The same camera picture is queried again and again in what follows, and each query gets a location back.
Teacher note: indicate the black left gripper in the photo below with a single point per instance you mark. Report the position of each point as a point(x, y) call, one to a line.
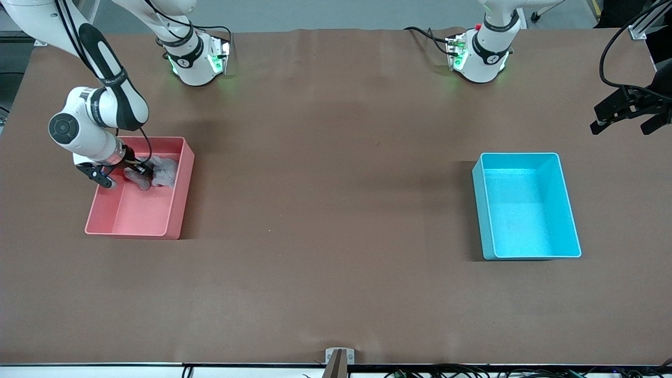
point(643, 104)

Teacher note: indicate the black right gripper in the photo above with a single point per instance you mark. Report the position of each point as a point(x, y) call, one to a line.
point(133, 160)

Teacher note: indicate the grey plush toy white belly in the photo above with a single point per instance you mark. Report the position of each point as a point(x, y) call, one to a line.
point(139, 181)

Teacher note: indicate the small grey plush toy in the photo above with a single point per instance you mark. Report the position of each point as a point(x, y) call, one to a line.
point(165, 172)

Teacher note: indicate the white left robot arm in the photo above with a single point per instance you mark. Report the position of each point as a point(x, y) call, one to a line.
point(483, 63)

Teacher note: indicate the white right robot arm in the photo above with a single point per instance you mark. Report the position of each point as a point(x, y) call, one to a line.
point(94, 142)

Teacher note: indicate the pink plastic box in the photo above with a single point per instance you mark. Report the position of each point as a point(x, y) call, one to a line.
point(142, 220)

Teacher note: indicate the blue plastic box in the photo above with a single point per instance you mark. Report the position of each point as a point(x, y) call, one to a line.
point(525, 231)

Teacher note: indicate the grey stand leg black foot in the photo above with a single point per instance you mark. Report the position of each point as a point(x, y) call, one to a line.
point(536, 16)

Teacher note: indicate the brown table cover mat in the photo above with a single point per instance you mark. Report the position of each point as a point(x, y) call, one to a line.
point(336, 294)

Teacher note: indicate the aluminium frame profile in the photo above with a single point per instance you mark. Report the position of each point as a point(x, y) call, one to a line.
point(643, 26)

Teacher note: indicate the metal base connector bracket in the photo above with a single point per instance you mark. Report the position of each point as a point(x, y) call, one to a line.
point(454, 52)
point(223, 55)

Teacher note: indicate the brown camera post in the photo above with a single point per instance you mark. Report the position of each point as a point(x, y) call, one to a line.
point(336, 365)

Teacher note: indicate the grey metal bracket plate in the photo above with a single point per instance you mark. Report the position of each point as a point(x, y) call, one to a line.
point(350, 355)

